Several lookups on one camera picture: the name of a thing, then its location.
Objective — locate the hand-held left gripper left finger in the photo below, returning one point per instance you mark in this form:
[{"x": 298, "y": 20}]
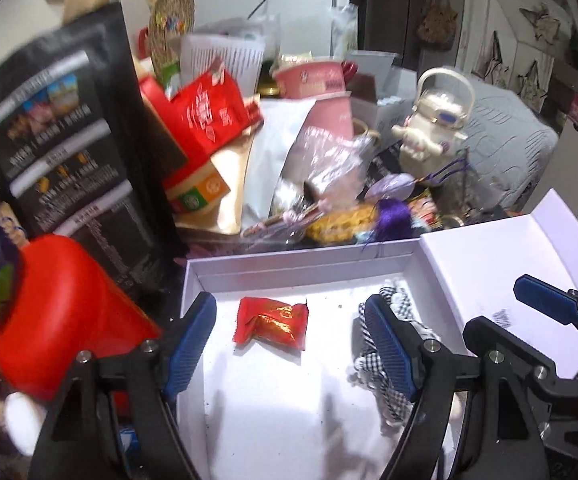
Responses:
[{"x": 189, "y": 345}]

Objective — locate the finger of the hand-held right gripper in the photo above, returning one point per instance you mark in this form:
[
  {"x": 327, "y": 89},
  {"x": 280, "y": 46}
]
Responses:
[
  {"x": 494, "y": 332},
  {"x": 544, "y": 300}
]

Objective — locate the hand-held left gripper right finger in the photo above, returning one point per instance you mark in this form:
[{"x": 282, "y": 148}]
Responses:
[{"x": 389, "y": 345}]

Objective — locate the black white checkered cloth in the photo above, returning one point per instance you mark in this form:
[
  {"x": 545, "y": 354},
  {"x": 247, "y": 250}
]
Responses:
[{"x": 409, "y": 310}]

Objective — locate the red candy packet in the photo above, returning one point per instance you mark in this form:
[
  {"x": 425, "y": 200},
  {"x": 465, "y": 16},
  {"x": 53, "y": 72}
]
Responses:
[{"x": 269, "y": 320}]

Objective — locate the white gift box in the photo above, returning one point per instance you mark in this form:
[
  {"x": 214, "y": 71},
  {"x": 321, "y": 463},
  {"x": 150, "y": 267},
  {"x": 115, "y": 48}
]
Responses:
[{"x": 279, "y": 410}]

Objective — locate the red plastic canister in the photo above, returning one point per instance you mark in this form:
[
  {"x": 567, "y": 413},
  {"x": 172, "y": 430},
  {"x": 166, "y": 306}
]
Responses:
[{"x": 69, "y": 310}]

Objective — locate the purple tassel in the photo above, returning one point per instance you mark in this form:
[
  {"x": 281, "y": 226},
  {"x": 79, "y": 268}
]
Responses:
[{"x": 389, "y": 220}]

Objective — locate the clear drinking glass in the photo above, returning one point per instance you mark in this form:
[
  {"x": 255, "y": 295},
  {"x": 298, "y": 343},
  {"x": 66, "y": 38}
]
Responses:
[{"x": 461, "y": 200}]

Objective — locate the yellow crochet pouch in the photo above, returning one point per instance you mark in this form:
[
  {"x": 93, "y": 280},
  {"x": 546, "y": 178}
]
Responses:
[{"x": 339, "y": 222}]

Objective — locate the colourful snack packet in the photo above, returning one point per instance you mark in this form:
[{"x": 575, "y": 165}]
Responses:
[{"x": 424, "y": 212}]

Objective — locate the lavender oval sachet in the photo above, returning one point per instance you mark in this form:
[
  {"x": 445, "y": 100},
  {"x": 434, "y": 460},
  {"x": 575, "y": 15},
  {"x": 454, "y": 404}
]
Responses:
[{"x": 391, "y": 185}]

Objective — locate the grey embossed cushion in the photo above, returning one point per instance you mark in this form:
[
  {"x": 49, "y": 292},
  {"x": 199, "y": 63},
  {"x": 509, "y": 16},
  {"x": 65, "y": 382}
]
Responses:
[{"x": 504, "y": 130}]

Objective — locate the white round lid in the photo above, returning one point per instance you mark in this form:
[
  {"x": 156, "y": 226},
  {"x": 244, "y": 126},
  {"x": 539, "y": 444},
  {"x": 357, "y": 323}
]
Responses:
[{"x": 24, "y": 420}]

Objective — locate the clear plastic bag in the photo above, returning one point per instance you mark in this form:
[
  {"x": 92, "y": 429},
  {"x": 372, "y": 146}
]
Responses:
[{"x": 329, "y": 170}]

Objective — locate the white cartoon dog kettle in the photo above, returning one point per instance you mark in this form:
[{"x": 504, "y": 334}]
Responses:
[{"x": 429, "y": 135}]

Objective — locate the canvas tote bag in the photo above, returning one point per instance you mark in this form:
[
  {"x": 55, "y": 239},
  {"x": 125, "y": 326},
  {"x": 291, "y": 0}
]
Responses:
[
  {"x": 534, "y": 87},
  {"x": 489, "y": 60}
]

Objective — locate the white foil pouch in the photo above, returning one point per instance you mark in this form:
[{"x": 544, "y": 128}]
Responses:
[{"x": 274, "y": 150}]

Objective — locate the red snack packet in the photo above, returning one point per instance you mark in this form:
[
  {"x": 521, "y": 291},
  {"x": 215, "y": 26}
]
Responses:
[{"x": 209, "y": 110}]

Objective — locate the pink mug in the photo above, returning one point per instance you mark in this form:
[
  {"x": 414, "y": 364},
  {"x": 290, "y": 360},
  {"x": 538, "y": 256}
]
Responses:
[{"x": 329, "y": 115}]

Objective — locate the large black stand-up pouch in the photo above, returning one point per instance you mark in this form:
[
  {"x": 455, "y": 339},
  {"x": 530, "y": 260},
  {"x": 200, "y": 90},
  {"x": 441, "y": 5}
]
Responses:
[{"x": 69, "y": 135}]

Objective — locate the red cardboard box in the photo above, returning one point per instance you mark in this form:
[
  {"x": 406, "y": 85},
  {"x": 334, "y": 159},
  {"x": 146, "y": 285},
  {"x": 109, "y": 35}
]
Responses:
[{"x": 156, "y": 100}]

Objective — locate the grey metal box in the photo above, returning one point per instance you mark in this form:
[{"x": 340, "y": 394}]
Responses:
[{"x": 384, "y": 85}]

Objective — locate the printed white paper sheet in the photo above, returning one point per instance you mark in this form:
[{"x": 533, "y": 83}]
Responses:
[{"x": 234, "y": 57}]

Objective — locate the brown woven hanging bag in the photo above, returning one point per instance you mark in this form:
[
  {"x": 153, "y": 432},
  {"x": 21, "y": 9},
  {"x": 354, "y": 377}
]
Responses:
[{"x": 436, "y": 25}]

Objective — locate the white pouch with green label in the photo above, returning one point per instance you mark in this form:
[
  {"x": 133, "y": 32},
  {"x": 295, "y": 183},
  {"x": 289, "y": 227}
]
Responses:
[{"x": 345, "y": 35}]

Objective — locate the woven round fan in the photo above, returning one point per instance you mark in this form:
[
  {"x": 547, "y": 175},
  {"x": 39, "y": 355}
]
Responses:
[{"x": 174, "y": 10}]

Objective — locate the white refrigerator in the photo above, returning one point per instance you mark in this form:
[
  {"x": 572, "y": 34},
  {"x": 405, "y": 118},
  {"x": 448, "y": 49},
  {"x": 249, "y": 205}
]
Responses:
[{"x": 309, "y": 0}]

